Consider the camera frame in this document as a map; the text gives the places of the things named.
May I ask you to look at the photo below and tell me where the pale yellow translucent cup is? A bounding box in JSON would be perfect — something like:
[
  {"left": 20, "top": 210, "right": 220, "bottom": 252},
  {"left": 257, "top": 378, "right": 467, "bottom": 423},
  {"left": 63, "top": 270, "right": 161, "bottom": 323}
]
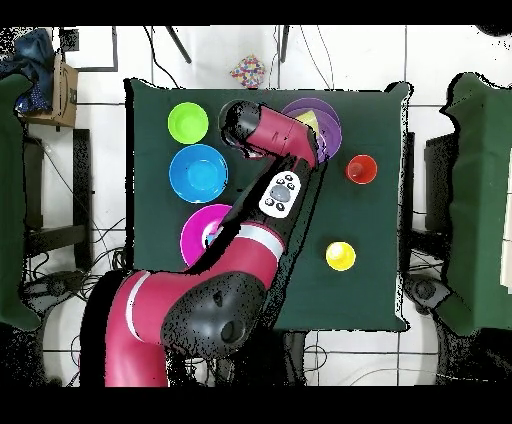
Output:
[{"left": 297, "top": 110, "right": 321, "bottom": 133}]

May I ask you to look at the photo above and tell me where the pink bowl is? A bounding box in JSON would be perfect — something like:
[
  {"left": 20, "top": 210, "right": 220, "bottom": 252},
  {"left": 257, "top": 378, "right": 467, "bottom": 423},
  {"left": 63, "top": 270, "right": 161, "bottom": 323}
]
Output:
[{"left": 179, "top": 203, "right": 234, "bottom": 268}]

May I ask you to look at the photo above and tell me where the large blue bowl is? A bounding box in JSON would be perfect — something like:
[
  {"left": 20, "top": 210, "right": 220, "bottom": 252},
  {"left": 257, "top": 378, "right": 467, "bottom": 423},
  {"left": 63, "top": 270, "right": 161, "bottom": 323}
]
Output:
[{"left": 168, "top": 143, "right": 230, "bottom": 204}]

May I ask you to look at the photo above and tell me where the green bowl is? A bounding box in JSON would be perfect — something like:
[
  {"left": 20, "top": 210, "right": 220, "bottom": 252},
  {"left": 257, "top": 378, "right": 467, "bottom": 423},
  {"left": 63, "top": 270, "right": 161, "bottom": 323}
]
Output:
[{"left": 167, "top": 101, "right": 210, "bottom": 145}]

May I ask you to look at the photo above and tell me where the orange cup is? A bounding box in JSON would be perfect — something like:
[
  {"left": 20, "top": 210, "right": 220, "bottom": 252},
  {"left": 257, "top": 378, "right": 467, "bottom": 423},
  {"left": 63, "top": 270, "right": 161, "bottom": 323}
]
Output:
[{"left": 344, "top": 154, "right": 378, "bottom": 186}]

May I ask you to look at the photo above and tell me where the dark green table cloth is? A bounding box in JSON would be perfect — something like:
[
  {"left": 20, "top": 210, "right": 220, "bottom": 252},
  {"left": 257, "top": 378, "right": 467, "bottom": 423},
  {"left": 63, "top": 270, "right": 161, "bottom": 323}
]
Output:
[{"left": 125, "top": 77, "right": 413, "bottom": 333}]

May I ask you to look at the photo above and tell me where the colourful patterned box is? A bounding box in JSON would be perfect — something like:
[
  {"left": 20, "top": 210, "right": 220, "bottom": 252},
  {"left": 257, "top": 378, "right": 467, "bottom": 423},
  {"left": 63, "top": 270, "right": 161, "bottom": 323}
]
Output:
[{"left": 229, "top": 54, "right": 268, "bottom": 90}]

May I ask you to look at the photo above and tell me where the black tripod leg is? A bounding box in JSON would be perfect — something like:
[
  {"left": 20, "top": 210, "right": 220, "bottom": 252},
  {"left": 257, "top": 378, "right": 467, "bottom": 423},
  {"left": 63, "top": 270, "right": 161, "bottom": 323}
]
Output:
[
  {"left": 278, "top": 25, "right": 291, "bottom": 64},
  {"left": 164, "top": 25, "right": 193, "bottom": 65}
]

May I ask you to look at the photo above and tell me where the cardboard box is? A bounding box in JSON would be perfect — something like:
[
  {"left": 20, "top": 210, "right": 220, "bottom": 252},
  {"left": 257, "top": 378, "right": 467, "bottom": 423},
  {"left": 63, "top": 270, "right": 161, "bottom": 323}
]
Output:
[{"left": 23, "top": 53, "right": 80, "bottom": 129}]

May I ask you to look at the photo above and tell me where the green cloth side table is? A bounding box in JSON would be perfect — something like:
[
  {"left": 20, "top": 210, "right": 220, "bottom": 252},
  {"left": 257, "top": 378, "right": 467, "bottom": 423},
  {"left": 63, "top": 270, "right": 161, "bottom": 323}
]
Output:
[
  {"left": 437, "top": 72, "right": 512, "bottom": 337},
  {"left": 0, "top": 73, "right": 43, "bottom": 332}
]

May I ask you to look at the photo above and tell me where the blue cloth bundle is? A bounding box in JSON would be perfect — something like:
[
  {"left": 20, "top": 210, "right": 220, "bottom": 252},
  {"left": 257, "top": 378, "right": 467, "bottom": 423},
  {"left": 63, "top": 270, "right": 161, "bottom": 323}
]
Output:
[{"left": 0, "top": 27, "right": 56, "bottom": 114}]

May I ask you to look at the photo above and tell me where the black floor cable tangle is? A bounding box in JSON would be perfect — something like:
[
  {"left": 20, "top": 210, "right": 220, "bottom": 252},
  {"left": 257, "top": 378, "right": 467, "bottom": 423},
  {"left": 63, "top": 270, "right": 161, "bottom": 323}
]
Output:
[{"left": 23, "top": 215, "right": 129, "bottom": 305}]

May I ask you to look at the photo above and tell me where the black stool frame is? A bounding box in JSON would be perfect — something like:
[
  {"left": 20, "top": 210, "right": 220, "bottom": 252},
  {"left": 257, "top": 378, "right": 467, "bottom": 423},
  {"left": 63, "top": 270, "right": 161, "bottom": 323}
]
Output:
[{"left": 22, "top": 128, "right": 94, "bottom": 271}]

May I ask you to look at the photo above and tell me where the black pedestal leg with caster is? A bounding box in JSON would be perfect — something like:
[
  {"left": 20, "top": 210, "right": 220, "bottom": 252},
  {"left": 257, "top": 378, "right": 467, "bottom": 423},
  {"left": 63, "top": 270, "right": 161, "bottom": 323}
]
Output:
[
  {"left": 402, "top": 271, "right": 453, "bottom": 315},
  {"left": 21, "top": 269, "right": 87, "bottom": 307}
]

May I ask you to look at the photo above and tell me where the black floor frame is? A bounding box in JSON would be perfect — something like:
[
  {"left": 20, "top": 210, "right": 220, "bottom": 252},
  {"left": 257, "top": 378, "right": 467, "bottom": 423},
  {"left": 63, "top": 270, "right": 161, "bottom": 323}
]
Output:
[{"left": 58, "top": 25, "right": 120, "bottom": 74}]

